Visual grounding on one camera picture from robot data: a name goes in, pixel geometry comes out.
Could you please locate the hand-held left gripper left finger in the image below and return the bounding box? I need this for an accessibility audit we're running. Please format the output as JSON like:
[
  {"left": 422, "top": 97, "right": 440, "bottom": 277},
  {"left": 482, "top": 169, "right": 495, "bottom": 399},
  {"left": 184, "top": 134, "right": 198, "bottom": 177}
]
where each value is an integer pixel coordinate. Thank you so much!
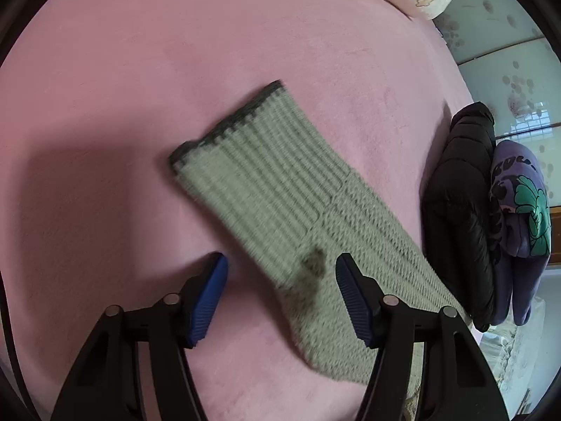
[{"left": 50, "top": 252, "right": 229, "bottom": 421}]

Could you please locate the floral sliding wardrobe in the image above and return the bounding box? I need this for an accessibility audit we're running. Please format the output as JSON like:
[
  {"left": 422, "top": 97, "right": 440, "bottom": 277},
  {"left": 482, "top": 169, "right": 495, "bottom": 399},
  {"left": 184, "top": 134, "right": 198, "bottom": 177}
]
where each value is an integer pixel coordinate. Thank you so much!
[{"left": 432, "top": 0, "right": 561, "bottom": 268}]

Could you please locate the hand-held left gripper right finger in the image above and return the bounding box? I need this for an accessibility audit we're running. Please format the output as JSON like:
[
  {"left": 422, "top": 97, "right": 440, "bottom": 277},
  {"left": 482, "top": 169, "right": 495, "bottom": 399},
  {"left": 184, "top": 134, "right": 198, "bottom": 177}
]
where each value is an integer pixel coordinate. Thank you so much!
[{"left": 335, "top": 253, "right": 511, "bottom": 421}]

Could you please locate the black puffer jacket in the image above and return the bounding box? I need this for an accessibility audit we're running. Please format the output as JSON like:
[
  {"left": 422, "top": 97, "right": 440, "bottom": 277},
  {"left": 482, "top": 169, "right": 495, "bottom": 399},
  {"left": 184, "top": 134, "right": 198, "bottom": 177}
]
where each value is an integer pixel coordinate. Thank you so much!
[{"left": 421, "top": 102, "right": 505, "bottom": 333}]

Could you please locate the pink bed sheet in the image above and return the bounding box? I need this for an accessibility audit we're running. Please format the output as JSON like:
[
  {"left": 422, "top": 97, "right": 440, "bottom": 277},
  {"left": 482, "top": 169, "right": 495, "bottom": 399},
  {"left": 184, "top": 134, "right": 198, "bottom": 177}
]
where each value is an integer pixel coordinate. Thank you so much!
[{"left": 0, "top": 0, "right": 478, "bottom": 421}]

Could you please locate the purple printed garment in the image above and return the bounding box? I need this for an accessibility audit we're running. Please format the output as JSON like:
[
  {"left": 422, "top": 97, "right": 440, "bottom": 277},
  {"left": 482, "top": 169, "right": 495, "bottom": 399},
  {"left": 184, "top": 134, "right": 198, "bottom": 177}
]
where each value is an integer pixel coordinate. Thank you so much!
[{"left": 490, "top": 139, "right": 554, "bottom": 326}]

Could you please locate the beige knit sweater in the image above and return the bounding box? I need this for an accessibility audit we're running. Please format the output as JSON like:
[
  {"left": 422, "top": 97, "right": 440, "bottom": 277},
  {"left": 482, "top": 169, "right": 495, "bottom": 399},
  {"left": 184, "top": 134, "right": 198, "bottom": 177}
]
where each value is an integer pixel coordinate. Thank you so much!
[{"left": 170, "top": 80, "right": 472, "bottom": 393}]

